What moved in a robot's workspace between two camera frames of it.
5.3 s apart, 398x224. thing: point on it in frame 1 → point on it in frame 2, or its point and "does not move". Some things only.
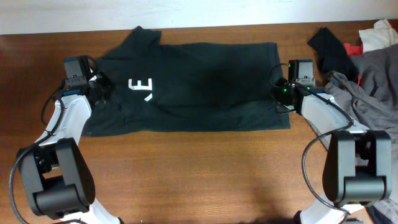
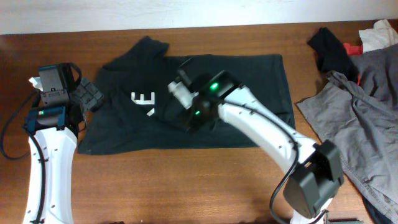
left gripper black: x=102 y=77 → x=88 y=93
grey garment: x=372 y=102 does not move
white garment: x=382 y=35 does not move
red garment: x=353 y=50 does not move
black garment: x=331 y=55 does not move
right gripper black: x=280 y=83 → x=188 y=119
